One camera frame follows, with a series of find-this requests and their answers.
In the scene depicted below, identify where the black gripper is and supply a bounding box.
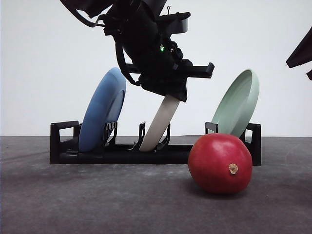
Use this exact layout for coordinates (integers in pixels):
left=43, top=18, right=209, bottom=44
left=104, top=10, right=215, bottom=102

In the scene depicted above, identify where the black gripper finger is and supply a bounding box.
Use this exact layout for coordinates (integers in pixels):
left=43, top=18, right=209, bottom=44
left=286, top=27, right=312, bottom=68
left=306, top=69, right=312, bottom=80

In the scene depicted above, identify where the white plate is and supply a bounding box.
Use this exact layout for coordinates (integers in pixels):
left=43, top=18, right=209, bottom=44
left=140, top=94, right=180, bottom=151

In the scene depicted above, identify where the red pomegranate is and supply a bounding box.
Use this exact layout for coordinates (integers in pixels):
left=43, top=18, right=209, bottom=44
left=188, top=133, right=253, bottom=195

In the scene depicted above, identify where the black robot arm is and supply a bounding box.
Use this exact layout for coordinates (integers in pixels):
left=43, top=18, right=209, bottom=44
left=60, top=0, right=214, bottom=102

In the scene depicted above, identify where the blue plate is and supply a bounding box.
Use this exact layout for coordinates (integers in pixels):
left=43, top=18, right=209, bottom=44
left=78, top=67, right=127, bottom=153

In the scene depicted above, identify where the green plate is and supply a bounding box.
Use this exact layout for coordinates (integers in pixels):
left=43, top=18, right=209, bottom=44
left=212, top=69, right=259, bottom=138

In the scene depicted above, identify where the black dish rack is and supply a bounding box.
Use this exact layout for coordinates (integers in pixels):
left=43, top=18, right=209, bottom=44
left=50, top=121, right=262, bottom=166

